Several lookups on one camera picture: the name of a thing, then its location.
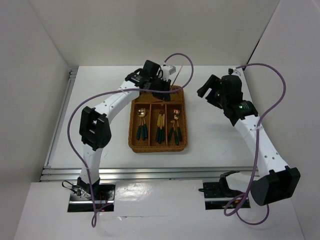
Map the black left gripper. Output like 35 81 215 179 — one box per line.
149 76 172 102

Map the gold knife green handle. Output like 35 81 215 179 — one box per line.
155 113 162 142
157 114 165 144

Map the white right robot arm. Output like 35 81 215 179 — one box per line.
197 74 301 206

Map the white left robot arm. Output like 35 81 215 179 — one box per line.
77 60 176 200

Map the brown wicker cutlery tray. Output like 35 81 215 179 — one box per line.
128 90 188 153

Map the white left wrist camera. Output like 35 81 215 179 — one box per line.
161 64 176 75

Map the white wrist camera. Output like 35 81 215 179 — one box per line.
228 68 241 76
161 64 176 75

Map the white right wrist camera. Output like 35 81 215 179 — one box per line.
228 68 241 76

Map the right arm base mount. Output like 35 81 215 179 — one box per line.
198 171 242 210

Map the aluminium frame rail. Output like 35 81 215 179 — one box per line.
40 64 254 182

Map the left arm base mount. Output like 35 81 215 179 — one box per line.
61 180 116 213

